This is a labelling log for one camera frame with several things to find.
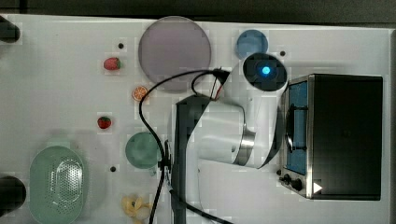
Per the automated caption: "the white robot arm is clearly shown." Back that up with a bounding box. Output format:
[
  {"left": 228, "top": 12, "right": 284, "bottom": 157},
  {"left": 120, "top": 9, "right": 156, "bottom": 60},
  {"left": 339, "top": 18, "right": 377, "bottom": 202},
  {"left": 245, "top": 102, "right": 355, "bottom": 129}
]
[{"left": 171, "top": 53, "right": 288, "bottom": 224}]

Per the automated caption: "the grey round plate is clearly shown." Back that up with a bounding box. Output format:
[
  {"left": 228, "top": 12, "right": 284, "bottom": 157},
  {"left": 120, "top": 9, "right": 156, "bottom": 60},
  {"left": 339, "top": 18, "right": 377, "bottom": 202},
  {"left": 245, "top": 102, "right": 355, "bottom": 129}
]
[{"left": 138, "top": 16, "right": 212, "bottom": 84}]

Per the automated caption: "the orange toy slice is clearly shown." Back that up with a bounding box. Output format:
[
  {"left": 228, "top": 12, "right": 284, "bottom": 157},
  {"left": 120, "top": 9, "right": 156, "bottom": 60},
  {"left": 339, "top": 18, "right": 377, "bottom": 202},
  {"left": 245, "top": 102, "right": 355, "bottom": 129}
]
[{"left": 131, "top": 86, "right": 148, "bottom": 102}]

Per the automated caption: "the green round cup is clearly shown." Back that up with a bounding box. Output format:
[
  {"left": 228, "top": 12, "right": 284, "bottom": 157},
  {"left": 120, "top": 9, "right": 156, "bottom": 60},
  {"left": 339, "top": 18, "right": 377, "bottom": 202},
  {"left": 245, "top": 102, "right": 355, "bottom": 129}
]
[{"left": 125, "top": 132, "right": 161, "bottom": 169}]

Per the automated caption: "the blue round cup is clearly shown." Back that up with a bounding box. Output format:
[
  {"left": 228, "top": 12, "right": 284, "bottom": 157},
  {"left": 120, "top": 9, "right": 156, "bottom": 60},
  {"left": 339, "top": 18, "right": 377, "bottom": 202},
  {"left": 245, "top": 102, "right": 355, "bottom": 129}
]
[{"left": 235, "top": 30, "right": 268, "bottom": 59}]

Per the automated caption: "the small red toy strawberry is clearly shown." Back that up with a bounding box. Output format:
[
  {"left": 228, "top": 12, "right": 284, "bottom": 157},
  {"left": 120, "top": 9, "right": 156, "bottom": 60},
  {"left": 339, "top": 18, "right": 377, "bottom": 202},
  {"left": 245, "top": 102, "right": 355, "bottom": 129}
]
[{"left": 97, "top": 117, "right": 112, "bottom": 130}]

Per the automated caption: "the yellow toy flower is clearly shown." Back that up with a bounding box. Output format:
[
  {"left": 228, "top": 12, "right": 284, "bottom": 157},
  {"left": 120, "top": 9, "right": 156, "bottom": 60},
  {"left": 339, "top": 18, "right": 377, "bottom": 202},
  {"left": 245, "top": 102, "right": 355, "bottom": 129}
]
[{"left": 121, "top": 195, "right": 152, "bottom": 224}]

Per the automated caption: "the black toaster oven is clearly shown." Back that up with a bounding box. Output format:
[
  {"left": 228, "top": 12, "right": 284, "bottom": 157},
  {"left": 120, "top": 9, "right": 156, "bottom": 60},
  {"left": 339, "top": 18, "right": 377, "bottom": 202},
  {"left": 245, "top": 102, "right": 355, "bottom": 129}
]
[{"left": 278, "top": 74, "right": 383, "bottom": 201}]

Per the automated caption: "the green perforated colander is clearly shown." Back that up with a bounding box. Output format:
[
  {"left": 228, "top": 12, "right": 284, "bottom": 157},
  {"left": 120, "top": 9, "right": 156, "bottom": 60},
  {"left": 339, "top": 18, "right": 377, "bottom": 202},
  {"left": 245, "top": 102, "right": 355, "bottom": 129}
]
[{"left": 29, "top": 146, "right": 84, "bottom": 224}]

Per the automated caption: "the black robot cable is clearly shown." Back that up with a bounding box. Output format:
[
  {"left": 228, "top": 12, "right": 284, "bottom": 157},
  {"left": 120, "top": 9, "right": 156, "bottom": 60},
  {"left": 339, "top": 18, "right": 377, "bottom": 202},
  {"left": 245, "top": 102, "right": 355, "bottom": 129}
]
[{"left": 138, "top": 67, "right": 234, "bottom": 224}]

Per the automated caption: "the black post lower left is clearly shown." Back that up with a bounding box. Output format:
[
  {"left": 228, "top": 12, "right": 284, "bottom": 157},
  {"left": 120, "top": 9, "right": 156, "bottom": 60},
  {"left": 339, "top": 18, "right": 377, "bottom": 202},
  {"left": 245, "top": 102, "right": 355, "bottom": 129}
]
[{"left": 0, "top": 176, "right": 26, "bottom": 217}]

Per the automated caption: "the black post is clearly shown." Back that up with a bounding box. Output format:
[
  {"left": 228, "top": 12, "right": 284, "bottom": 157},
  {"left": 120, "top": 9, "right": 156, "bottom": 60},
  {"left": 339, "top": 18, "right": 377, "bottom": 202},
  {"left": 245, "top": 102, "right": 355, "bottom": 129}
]
[
  {"left": 0, "top": 176, "right": 26, "bottom": 217},
  {"left": 0, "top": 16, "right": 21, "bottom": 43}
]

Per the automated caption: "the black post upper left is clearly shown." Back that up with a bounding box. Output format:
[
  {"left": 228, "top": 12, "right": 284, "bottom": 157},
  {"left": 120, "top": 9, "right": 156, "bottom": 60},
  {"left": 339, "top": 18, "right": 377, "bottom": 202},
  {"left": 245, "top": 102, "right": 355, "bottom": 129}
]
[{"left": 0, "top": 16, "right": 21, "bottom": 43}]

